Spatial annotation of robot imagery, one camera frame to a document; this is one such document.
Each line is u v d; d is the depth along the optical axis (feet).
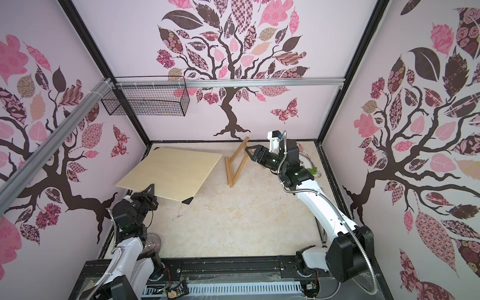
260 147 2.16
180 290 2.22
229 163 3.39
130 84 3.01
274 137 2.27
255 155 2.19
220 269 2.48
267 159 2.18
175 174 3.76
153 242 2.60
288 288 2.55
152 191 2.52
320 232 2.73
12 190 1.62
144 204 2.33
